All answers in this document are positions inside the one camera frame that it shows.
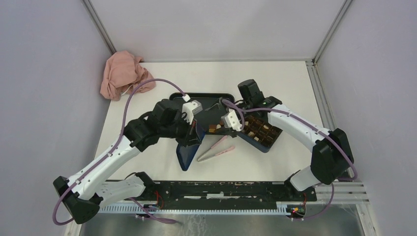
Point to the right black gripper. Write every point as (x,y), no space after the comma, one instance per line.
(220,103)

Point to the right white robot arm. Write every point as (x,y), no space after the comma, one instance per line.
(331,155)

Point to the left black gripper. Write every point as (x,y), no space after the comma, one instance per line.
(191,135)

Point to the blue chocolate box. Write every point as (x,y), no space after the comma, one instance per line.
(259,133)

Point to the blue tin lid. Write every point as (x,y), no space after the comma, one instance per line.
(185,154)

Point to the pink cloth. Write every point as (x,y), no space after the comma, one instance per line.
(122,74)

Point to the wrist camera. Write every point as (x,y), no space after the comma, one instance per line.
(190,108)
(230,120)

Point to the black chocolate tray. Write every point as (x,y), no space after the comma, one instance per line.
(209,119)

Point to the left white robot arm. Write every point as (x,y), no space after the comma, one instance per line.
(83,194)

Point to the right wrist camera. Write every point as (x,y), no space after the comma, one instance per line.
(230,120)

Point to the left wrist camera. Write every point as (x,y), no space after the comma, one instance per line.
(190,108)

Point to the pink cat paw tongs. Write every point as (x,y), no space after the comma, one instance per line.
(217,149)

